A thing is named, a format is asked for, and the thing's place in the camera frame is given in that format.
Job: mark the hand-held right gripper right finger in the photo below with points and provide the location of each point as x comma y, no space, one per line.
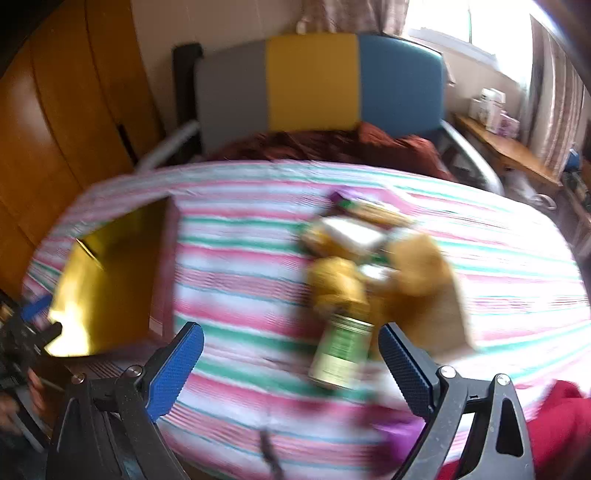
406,369

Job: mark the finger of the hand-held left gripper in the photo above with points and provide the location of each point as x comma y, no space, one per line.
34,308

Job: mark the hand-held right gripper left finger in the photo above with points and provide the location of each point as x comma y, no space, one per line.
178,369

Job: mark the large purple packet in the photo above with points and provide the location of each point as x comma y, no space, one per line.
401,434

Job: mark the green labelled can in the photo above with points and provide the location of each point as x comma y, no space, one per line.
339,355

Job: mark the gold tin box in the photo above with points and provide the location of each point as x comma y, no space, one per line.
106,286

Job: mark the white plastic bag bundle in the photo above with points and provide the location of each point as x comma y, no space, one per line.
376,273

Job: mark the small purple packet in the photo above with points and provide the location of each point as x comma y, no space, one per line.
340,194

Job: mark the person's left hand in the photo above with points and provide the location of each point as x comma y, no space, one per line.
36,392

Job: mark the striped bed sheet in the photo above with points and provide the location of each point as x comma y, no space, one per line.
240,258

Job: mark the person's red clothing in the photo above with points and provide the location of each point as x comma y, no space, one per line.
563,429

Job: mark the wooden wardrobe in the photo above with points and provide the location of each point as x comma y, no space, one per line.
60,115

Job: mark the dark red blanket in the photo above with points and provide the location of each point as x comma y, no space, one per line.
332,143

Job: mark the wooden side table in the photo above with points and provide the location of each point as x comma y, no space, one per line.
512,152

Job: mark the pale pink carton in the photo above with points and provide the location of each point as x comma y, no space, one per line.
507,124

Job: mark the small white carton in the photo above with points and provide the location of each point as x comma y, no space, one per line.
475,108

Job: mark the patterned pink curtain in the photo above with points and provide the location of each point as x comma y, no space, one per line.
554,92
364,16

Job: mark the bright window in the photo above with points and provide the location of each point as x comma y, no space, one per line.
443,23

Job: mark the white bed rail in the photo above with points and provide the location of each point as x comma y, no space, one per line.
168,145

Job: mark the grey bed rail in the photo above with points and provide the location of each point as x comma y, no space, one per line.
471,157

